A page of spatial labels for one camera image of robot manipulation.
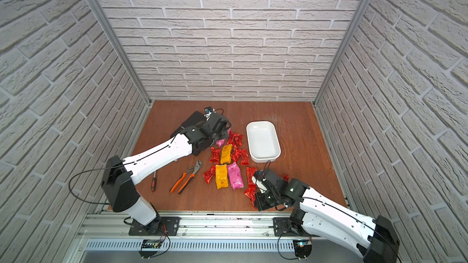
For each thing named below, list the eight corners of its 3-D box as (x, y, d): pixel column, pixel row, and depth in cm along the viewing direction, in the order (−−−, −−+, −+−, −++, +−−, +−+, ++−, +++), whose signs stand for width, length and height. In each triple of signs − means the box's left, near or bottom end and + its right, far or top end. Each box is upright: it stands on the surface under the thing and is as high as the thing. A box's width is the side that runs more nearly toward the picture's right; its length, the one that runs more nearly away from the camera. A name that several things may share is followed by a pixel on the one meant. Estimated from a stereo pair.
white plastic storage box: (247, 164, 94) (247, 158, 89) (246, 127, 109) (246, 120, 104) (280, 164, 94) (282, 158, 89) (274, 127, 110) (276, 120, 105)
